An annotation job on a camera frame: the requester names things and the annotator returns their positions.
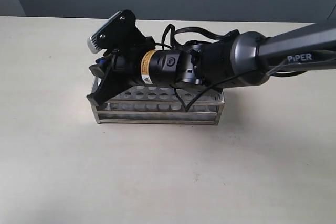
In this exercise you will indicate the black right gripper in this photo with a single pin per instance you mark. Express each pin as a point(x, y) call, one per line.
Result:
point(138, 60)

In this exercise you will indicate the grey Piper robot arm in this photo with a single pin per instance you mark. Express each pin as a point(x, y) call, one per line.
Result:
point(199, 61)

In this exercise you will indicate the steel test tube rack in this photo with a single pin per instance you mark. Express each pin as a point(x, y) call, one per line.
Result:
point(152, 105)

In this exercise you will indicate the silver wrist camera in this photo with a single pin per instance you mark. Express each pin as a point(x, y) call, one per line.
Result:
point(92, 41)

